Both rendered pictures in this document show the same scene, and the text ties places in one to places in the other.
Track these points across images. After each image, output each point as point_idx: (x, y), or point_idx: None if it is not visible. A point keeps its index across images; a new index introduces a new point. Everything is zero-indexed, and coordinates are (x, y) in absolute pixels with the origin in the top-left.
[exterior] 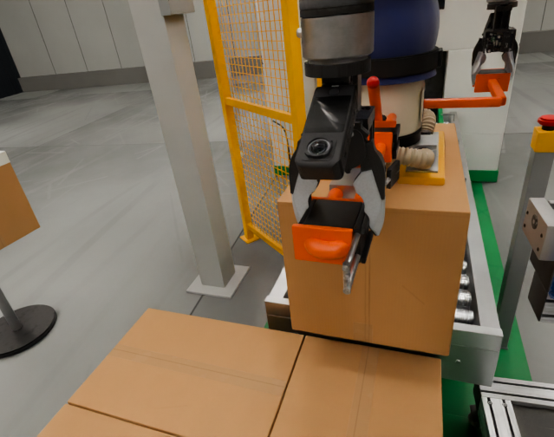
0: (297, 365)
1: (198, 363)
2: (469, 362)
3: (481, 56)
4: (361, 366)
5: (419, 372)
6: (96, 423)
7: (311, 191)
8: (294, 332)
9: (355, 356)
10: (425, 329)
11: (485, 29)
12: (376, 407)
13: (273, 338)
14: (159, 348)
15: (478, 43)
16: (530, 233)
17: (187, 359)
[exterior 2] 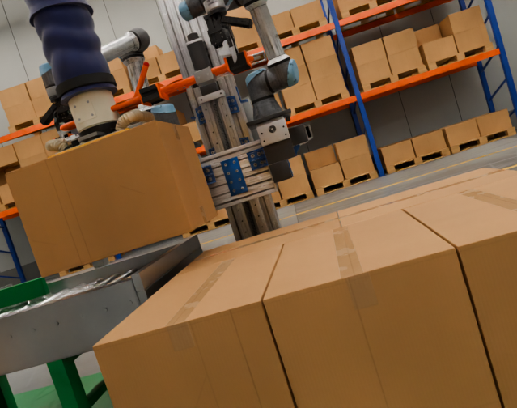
0: (207, 265)
1: (203, 284)
2: None
3: (65, 123)
4: (209, 257)
5: (214, 249)
6: (280, 278)
7: (234, 46)
8: None
9: (200, 260)
10: (209, 200)
11: (44, 116)
12: (239, 245)
13: (176, 279)
14: (180, 303)
15: (56, 118)
16: None
17: (197, 289)
